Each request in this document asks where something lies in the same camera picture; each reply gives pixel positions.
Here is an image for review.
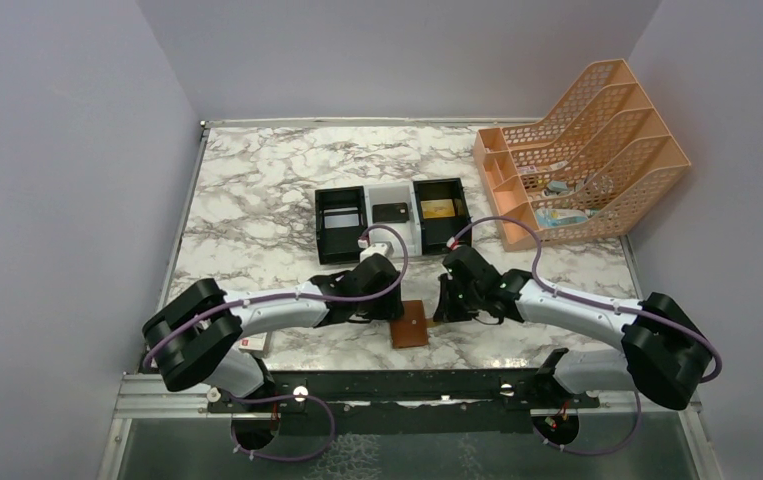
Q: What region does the brown leather card holder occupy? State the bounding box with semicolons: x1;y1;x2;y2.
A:
388;300;429;349

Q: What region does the black and white card tray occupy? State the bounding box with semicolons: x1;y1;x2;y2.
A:
314;177;471;265

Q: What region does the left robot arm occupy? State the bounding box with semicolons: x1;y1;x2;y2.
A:
142;254;403;411

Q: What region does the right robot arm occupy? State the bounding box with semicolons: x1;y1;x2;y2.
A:
441;246;714;410

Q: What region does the white card in tray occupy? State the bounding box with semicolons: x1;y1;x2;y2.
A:
323;212;361;230

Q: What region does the black VIP card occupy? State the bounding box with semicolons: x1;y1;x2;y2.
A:
372;202;411;224

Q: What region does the gold card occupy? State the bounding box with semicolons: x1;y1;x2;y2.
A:
420;199;456;219

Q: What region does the small white red box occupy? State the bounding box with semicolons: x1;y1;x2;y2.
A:
237;333;270;356

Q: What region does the peach plastic desk organizer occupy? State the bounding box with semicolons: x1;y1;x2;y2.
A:
473;59;691;251

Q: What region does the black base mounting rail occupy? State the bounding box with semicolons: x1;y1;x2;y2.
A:
135;367;601;439

